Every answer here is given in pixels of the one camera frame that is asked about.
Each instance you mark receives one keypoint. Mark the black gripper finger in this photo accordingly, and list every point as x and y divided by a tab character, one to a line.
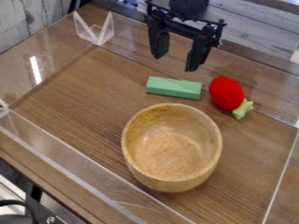
198	53
159	37

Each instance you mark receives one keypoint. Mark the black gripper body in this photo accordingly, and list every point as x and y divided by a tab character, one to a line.
188	17

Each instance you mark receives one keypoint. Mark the red plush strawberry toy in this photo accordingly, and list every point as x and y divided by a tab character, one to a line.
227	95

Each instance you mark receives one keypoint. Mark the green rectangular block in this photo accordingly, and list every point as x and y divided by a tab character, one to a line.
172	87

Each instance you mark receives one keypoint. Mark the wooden bowl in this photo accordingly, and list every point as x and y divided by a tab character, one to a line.
171	144

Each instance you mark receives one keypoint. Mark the clear acrylic tray walls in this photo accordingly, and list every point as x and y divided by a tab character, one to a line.
72	85

